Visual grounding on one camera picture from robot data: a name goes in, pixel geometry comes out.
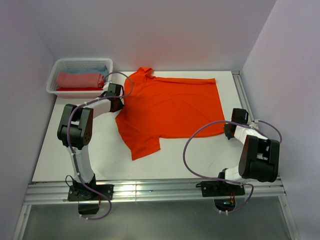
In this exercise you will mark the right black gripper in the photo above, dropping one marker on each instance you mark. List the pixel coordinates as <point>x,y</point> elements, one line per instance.
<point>228,134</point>

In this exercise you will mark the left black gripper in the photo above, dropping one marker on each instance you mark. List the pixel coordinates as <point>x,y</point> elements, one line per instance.
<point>121,105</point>

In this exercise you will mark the orange t-shirt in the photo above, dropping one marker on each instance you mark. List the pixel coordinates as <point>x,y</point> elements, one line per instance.
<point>171,108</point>

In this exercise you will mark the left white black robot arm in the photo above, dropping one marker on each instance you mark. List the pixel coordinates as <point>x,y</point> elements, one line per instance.
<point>75,132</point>

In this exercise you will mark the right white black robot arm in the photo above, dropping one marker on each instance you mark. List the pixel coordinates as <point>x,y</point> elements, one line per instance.
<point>259,158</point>

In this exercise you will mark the rolled light blue t-shirt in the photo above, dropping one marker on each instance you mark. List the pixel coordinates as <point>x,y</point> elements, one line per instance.
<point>102,69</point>

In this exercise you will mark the white plastic mesh basket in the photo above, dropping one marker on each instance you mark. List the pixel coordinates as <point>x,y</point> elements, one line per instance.
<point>75,63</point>

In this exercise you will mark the rolled pink t-shirt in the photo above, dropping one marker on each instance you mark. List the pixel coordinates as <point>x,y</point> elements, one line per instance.
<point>80,80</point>

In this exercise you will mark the rolled red t-shirt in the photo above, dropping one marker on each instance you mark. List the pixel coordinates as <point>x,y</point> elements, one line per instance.
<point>79,88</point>

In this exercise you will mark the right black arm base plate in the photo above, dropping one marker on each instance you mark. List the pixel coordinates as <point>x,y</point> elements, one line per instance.
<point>219,189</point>

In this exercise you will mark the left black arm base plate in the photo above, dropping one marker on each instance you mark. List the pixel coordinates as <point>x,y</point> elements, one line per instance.
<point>83,194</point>

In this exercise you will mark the aluminium front rail frame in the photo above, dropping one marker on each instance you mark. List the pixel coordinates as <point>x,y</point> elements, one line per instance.
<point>55,192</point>

